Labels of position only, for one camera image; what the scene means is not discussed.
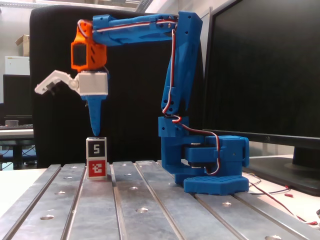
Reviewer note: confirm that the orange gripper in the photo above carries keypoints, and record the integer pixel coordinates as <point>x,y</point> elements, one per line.
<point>94,84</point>

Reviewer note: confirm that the black marker cube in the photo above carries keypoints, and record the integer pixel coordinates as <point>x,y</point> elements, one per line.
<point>96,148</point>

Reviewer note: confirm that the blue robot arm with base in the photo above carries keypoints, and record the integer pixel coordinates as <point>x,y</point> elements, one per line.
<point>185,62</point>

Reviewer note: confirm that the red marker cube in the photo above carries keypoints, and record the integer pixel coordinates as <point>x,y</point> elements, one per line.
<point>97,170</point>

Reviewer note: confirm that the dark office chair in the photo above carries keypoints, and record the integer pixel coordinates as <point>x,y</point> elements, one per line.
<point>137,100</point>

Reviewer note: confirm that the dark background monitor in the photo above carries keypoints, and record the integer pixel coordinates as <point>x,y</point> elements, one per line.
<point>17,95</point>

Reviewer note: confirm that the white background desk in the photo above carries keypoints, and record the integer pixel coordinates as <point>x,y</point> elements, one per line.
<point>15,133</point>

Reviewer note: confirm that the grey tape roll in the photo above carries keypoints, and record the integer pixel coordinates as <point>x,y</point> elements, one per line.
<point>12,123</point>

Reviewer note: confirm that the white cabinet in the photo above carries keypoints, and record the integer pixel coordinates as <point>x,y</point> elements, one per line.
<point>17,65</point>

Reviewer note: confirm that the brown cardboard box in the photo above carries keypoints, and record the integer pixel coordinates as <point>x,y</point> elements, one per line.
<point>23,45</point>

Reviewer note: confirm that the black Dell computer monitor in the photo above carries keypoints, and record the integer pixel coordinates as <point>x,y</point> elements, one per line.
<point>262,75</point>

